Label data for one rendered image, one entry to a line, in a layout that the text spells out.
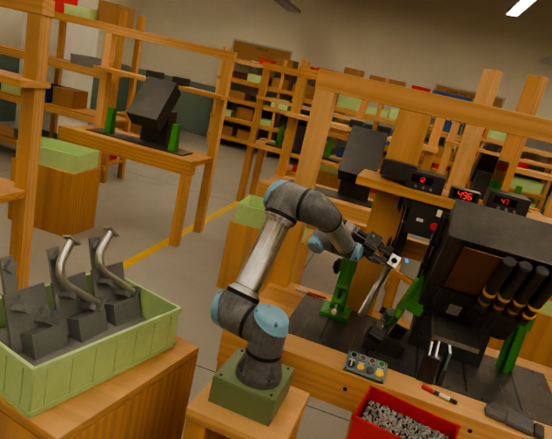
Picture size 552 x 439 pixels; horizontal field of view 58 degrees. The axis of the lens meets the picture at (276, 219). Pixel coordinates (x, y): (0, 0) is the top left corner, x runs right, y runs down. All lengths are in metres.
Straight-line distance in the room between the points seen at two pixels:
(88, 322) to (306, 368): 0.81
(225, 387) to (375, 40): 10.83
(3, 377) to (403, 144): 1.74
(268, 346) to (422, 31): 10.80
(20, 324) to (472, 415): 1.56
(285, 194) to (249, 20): 11.10
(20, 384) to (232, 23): 11.63
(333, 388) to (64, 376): 0.94
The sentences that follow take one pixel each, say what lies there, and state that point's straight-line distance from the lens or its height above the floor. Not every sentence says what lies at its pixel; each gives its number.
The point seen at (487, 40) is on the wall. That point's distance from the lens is 12.06.
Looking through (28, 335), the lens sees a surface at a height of 0.92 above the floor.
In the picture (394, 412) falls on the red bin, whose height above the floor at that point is 0.89.
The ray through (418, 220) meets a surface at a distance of 2.22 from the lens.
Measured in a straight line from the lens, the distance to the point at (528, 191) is 11.63.
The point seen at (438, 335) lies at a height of 1.13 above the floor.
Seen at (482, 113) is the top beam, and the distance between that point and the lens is 2.29.
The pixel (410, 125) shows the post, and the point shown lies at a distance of 2.28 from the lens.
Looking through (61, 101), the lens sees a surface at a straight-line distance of 7.42.
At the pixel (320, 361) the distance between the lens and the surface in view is 1.95.
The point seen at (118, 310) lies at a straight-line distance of 2.02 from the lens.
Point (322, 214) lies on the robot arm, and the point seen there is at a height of 1.48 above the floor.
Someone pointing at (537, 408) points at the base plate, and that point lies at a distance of 2.25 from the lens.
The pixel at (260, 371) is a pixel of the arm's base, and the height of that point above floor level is 1.00.
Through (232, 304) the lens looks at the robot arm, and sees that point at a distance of 1.62.
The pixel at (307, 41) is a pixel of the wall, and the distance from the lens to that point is 12.23.
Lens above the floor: 1.87
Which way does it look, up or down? 16 degrees down
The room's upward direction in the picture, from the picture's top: 13 degrees clockwise
